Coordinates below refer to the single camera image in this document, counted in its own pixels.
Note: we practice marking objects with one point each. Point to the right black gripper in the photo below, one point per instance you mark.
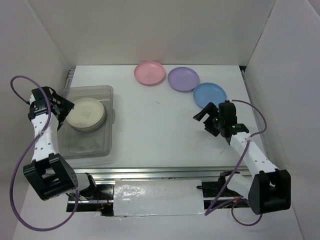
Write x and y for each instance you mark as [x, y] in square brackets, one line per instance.
[210, 108]

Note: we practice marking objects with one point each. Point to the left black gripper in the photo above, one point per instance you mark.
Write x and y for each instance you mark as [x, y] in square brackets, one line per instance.
[66, 106]

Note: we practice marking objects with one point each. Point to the cream plastic plate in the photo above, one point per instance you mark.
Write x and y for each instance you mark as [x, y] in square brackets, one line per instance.
[86, 113]

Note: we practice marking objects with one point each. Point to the blue plastic plate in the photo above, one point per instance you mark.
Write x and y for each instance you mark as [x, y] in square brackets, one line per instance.
[208, 92]

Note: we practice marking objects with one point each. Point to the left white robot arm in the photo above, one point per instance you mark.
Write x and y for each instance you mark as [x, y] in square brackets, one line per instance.
[49, 173]

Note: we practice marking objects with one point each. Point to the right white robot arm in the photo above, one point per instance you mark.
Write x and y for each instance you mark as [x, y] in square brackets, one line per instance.
[255, 178]

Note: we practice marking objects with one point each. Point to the clear plastic bin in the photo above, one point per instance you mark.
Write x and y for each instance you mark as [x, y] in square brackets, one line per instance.
[76, 144]

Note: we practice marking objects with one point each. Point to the pink plastic plate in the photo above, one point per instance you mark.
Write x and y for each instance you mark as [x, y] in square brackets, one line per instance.
[149, 73]

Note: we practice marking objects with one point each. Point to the white foil-edged board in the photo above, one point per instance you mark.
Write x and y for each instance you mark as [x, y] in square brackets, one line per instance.
[157, 198]

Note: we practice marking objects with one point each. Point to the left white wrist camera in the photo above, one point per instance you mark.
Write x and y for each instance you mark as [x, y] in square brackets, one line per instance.
[33, 98]

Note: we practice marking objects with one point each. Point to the aluminium right side rail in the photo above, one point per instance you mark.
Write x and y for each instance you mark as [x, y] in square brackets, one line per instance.
[258, 118]

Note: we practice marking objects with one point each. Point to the aluminium rail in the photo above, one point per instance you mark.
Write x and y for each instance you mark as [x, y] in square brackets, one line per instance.
[154, 173]
[258, 118]

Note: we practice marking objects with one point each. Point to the aluminium front rail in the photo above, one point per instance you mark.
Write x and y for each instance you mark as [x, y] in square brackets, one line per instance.
[154, 173]

